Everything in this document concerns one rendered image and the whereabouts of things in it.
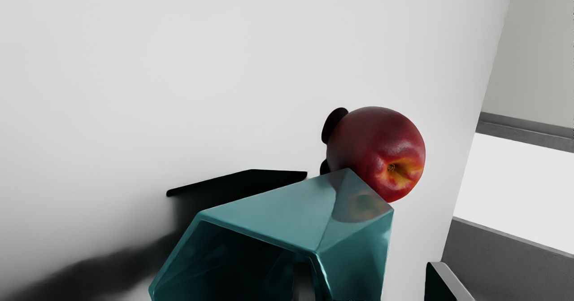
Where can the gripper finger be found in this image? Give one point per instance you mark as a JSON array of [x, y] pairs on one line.
[[437, 285]]

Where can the red apple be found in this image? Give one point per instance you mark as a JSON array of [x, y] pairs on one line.
[[372, 144]]

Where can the teal faceted mug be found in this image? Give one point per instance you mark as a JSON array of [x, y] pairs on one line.
[[287, 215]]

